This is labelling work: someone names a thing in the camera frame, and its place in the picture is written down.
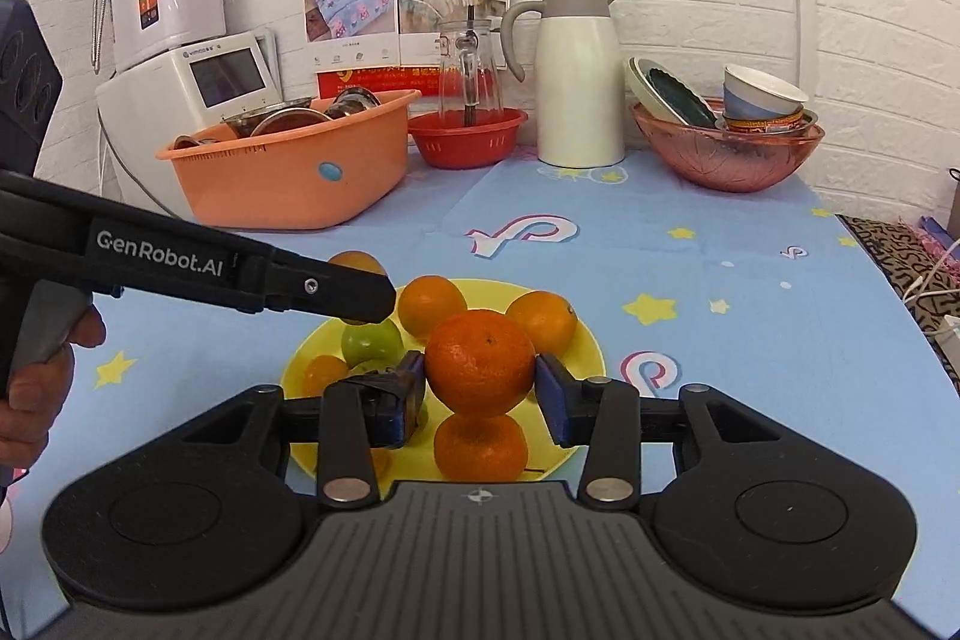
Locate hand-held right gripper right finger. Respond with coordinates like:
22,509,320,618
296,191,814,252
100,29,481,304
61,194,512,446
534,353,856,510

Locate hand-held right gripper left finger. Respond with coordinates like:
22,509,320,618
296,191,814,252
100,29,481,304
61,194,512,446
105,351,428,510

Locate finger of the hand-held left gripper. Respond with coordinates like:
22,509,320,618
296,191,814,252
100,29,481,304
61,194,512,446
244,244,397,323

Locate yellowish orange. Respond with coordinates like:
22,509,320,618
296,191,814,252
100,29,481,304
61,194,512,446
328,251,388,283

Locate yellow plastic plate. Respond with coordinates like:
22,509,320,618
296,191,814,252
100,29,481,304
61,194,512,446
281,278,605,482

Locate green mango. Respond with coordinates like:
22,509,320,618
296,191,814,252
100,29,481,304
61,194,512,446
341,317,404,366

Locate small orange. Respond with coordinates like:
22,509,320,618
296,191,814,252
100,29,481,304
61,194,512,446
302,355,351,399

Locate person's left hand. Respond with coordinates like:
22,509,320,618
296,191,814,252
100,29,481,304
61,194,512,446
0,306,107,472

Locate orange plastic basket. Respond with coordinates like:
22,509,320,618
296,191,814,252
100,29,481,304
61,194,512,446
156,89,422,231

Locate white appliance with screen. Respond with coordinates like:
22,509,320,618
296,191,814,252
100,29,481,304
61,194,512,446
95,31,283,215

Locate metal bowls in basin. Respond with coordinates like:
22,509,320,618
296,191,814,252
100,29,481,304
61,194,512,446
247,104,332,139

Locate dark metal dish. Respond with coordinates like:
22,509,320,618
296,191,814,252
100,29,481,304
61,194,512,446
328,87,385,120

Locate red plastic colander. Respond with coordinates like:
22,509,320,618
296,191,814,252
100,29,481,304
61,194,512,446
407,107,529,170

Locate blue printed tablecloth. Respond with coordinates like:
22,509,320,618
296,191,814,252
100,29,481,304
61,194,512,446
0,143,960,633

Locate pink glass bowl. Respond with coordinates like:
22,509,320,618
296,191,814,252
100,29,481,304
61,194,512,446
630,98,826,193

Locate white thermos jug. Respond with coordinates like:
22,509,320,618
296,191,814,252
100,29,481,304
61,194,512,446
500,0,627,169

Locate dark green plate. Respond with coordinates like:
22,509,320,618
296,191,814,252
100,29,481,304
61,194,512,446
647,68,719,129

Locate decorated rim bowl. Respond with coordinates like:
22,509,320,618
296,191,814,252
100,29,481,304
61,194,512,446
722,110,818,136

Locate leopard print cloth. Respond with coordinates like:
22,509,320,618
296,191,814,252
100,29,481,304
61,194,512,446
836,212,960,395

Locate blue and white bowl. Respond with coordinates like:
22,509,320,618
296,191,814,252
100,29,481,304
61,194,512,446
722,64,807,124

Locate white charger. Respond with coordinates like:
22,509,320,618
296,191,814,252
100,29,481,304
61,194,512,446
926,312,960,380

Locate pink patterned cloth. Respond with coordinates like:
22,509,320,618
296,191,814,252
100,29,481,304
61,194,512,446
910,216,960,270

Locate white cable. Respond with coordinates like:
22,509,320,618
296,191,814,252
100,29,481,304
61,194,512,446
902,235,960,315

